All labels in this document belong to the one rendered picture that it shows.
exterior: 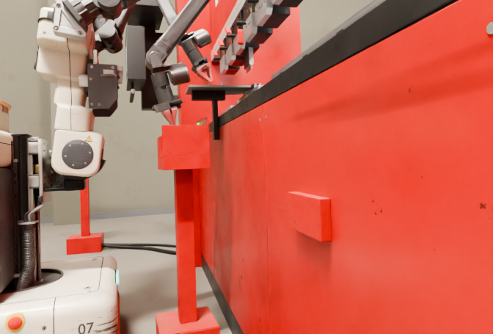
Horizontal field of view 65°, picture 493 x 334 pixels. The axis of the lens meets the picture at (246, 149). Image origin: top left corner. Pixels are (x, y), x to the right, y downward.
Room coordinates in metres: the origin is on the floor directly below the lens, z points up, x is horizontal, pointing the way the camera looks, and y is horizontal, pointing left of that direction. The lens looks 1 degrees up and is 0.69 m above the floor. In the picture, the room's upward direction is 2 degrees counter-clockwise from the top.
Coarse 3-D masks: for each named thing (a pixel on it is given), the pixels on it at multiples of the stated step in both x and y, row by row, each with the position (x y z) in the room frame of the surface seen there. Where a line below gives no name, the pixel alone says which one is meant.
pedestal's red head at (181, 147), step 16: (176, 128) 1.30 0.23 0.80; (192, 128) 1.32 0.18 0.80; (208, 128) 1.33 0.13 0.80; (160, 144) 1.38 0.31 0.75; (176, 144) 1.30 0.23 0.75; (192, 144) 1.32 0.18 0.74; (208, 144) 1.33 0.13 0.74; (160, 160) 1.37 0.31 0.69; (176, 160) 1.30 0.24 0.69; (192, 160) 1.32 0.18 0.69; (208, 160) 1.33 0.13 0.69
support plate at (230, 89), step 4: (192, 84) 1.59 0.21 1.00; (188, 88) 1.61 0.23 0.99; (192, 88) 1.62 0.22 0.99; (196, 88) 1.62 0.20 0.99; (200, 88) 1.62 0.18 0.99; (204, 88) 1.63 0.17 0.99; (208, 88) 1.63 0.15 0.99; (212, 88) 1.63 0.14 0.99; (216, 88) 1.64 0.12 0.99; (220, 88) 1.64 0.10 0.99; (224, 88) 1.64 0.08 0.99; (228, 88) 1.65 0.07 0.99; (232, 88) 1.65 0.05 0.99; (236, 88) 1.65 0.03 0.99; (240, 88) 1.65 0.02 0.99; (244, 88) 1.66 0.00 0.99; (248, 88) 1.66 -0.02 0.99; (188, 92) 1.72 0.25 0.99; (228, 92) 1.75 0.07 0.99; (232, 92) 1.76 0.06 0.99; (236, 92) 1.76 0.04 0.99; (240, 92) 1.77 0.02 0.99
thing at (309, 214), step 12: (288, 192) 0.77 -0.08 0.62; (300, 192) 0.75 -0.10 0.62; (288, 204) 0.77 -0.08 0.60; (300, 204) 0.71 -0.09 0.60; (312, 204) 0.65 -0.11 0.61; (324, 204) 0.63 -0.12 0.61; (300, 216) 0.71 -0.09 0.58; (312, 216) 0.66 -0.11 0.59; (324, 216) 0.63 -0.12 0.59; (300, 228) 0.71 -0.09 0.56; (312, 228) 0.66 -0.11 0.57; (324, 228) 0.63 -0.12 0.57; (324, 240) 0.63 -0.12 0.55
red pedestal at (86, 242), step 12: (84, 192) 3.09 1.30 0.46; (84, 204) 3.09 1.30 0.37; (84, 216) 3.08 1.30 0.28; (84, 228) 3.08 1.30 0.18; (72, 240) 3.00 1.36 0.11; (84, 240) 3.02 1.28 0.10; (96, 240) 3.04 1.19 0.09; (72, 252) 3.00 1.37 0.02; (84, 252) 3.02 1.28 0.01; (96, 252) 3.04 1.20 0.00
